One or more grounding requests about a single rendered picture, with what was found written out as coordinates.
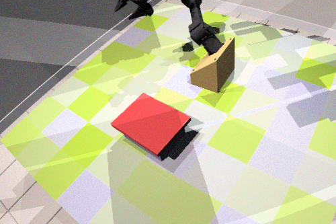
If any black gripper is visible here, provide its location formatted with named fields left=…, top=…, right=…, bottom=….
left=114, top=0, right=154, bottom=20

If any red lid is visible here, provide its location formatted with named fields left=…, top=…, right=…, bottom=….
left=110, top=93, right=191, bottom=157

